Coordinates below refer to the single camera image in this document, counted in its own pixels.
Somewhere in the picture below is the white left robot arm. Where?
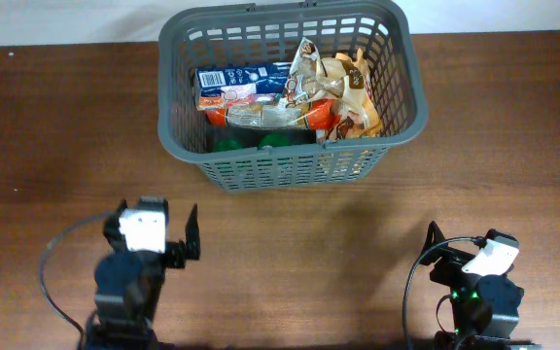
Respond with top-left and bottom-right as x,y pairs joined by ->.
80,197 -> 201,349

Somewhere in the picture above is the blue tissue pack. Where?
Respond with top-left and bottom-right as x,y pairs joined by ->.
193,62 -> 292,111

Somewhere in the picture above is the orange spaghetti pack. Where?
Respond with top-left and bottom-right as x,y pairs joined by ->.
205,99 -> 338,130

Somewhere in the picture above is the beige coffee pouch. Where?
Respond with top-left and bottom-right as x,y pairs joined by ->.
316,48 -> 383,143

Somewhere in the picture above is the grey plastic basket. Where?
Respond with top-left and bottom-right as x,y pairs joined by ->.
157,0 -> 429,192

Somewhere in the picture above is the beige brown snack pouch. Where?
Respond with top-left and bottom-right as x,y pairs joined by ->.
280,37 -> 368,113

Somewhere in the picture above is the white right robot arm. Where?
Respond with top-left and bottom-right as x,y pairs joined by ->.
414,222 -> 542,350

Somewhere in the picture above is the green white cup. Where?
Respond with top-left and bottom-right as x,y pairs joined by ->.
258,133 -> 292,150

